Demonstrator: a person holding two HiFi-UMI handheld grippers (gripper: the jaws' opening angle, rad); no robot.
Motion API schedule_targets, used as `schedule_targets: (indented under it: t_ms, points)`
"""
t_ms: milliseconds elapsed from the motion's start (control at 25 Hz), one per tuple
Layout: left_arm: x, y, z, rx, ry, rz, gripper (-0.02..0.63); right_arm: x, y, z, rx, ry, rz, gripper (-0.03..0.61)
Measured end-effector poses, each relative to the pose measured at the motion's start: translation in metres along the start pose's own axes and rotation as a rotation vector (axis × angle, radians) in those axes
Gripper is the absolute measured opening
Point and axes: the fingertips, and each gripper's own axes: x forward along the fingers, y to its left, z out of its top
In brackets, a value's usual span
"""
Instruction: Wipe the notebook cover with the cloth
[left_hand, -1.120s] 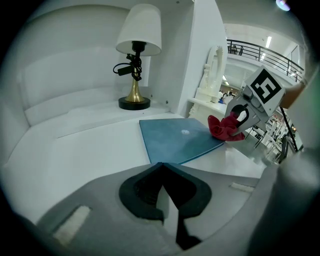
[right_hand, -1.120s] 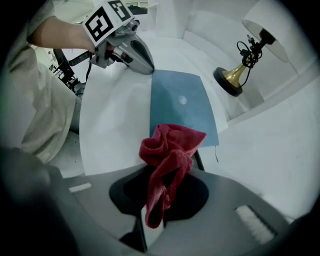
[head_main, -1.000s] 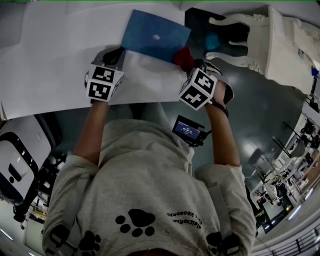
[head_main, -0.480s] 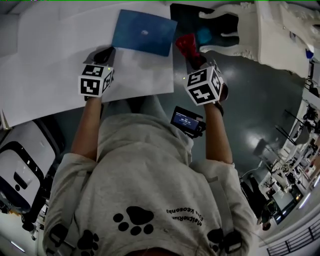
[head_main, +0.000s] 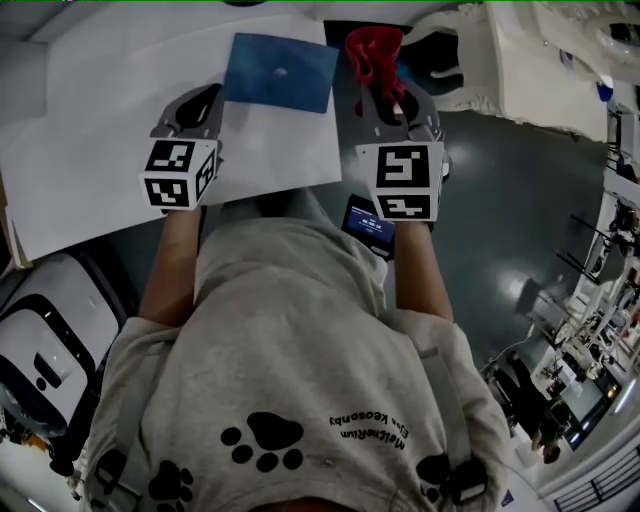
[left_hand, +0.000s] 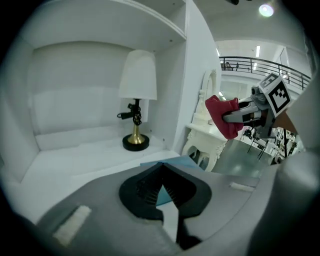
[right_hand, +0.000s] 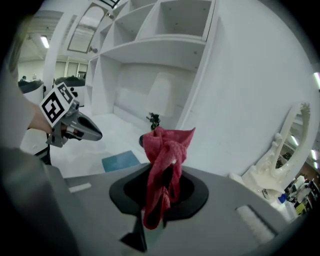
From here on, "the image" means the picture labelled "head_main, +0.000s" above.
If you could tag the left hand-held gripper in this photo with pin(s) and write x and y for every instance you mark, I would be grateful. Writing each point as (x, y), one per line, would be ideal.
(170, 170)

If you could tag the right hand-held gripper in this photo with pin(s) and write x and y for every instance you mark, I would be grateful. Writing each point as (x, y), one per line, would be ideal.
(402, 180)

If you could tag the red cloth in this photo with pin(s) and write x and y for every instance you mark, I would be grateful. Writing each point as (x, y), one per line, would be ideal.
(372, 50)

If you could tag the person's right forearm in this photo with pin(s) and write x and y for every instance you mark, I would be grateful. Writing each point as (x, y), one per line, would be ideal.
(422, 275)

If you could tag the person's left forearm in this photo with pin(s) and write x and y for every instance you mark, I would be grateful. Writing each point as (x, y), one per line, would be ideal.
(170, 270)

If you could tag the teal plastic object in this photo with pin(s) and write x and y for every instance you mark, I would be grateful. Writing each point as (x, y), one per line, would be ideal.
(406, 72)

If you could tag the black device with blue screen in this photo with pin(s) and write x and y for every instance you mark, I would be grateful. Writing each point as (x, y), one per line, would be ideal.
(367, 225)

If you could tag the person's trousers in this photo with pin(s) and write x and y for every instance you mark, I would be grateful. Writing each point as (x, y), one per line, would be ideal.
(292, 210)

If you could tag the white ornate chair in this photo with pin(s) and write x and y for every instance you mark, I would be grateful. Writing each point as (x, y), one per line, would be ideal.
(540, 60)

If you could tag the small blue object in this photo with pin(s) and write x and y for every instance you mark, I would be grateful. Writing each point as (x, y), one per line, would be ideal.
(604, 93)

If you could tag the person's grey paw-print sweatshirt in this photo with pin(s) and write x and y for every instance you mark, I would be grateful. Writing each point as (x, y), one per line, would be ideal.
(290, 350)

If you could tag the white shelving with clutter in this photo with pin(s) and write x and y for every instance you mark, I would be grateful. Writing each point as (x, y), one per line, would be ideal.
(600, 325)

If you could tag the black metal railing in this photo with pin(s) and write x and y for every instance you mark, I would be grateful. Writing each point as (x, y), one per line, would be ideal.
(600, 487)

